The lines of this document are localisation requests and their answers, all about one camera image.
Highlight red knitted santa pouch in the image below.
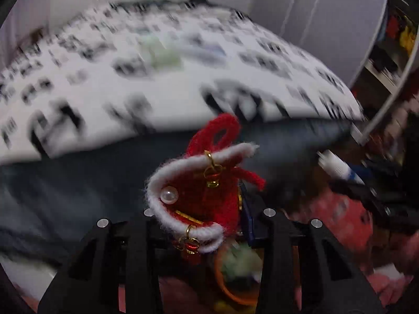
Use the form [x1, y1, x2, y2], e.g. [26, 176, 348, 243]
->
[146, 114, 266, 254]

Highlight orange trash bin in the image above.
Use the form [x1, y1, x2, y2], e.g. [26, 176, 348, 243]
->
[214, 240, 263, 307]

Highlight dark bed sheet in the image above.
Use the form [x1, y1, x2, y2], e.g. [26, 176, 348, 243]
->
[1, 119, 351, 266]

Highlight white blue tube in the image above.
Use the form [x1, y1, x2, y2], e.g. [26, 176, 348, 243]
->
[317, 150, 363, 184]

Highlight white blanket with black logos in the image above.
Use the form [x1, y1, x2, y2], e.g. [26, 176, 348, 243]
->
[1, 2, 363, 163]

